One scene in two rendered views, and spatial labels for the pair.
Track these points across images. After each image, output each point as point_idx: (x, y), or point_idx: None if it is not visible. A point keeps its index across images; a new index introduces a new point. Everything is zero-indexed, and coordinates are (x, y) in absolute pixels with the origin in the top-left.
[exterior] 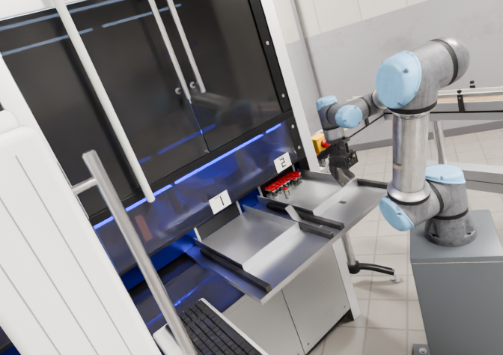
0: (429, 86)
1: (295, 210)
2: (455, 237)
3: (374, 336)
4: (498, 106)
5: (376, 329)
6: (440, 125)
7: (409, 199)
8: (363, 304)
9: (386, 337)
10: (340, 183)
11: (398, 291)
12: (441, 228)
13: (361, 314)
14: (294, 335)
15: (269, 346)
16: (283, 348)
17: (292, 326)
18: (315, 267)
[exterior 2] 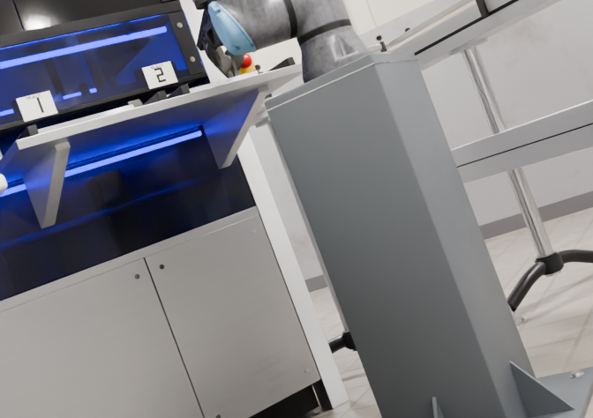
0: None
1: None
2: (324, 61)
3: (354, 416)
4: None
5: (363, 408)
6: (476, 58)
7: None
8: (360, 390)
9: (373, 412)
10: (225, 74)
11: None
12: (309, 55)
13: (349, 400)
14: (184, 388)
15: (126, 387)
16: (159, 404)
17: (179, 368)
18: (232, 271)
